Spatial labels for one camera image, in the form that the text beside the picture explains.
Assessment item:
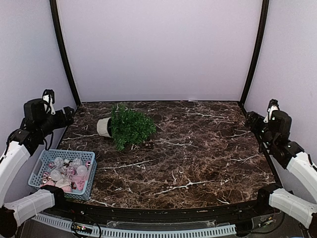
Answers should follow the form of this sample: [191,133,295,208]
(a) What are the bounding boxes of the white ball string lights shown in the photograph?
[49,157,89,181]

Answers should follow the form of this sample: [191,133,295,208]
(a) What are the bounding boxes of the white perforated cable tray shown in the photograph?
[32,214,236,238]

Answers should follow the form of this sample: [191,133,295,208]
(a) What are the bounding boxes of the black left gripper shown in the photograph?
[38,107,74,137]

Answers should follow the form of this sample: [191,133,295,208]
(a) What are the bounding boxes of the pink bauble ornaments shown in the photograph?
[40,157,92,193]

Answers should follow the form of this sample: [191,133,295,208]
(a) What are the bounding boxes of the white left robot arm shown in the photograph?
[0,89,75,238]

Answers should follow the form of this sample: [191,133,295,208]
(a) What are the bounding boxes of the small green christmas tree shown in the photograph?
[97,104,156,151]

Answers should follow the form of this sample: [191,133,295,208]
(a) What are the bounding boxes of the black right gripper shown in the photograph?
[245,111,277,151]

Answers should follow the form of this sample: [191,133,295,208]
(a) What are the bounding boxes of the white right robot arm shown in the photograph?
[245,99,317,238]

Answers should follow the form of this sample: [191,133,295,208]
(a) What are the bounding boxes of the light blue plastic basket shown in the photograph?
[28,149,97,201]

